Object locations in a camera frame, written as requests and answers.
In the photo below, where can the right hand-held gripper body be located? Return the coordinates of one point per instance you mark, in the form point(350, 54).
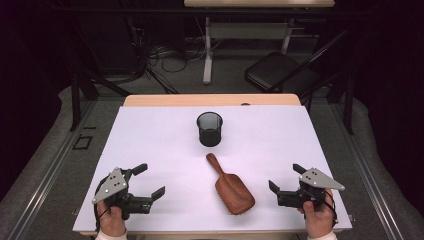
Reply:
point(315, 181)

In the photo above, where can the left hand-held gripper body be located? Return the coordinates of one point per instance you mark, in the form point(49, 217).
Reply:
point(115, 188)

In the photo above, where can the brown wooden scoop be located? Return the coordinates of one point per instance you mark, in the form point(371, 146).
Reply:
point(233, 193)

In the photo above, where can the black mesh pen cup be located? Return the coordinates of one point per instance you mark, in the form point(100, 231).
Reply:
point(209, 133)

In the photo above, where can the person's left hand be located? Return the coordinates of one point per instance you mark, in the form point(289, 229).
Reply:
point(111, 221)

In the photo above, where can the person's right hand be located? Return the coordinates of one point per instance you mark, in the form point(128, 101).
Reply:
point(318, 221)

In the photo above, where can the white table sheet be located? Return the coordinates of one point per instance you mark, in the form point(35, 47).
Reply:
point(186, 160)

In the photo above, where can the black metal stand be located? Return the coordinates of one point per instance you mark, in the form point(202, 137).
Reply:
point(348, 100)
point(76, 100)

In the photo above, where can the black folding chair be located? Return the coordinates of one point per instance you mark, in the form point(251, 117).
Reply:
point(280, 71)

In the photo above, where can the light wooden table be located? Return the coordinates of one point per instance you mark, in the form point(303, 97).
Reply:
point(213, 100)

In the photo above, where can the white-legged desk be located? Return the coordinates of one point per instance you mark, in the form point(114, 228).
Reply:
point(246, 31)

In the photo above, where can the metal floor rail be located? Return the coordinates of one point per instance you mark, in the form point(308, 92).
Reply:
point(50, 180)
point(366, 180)

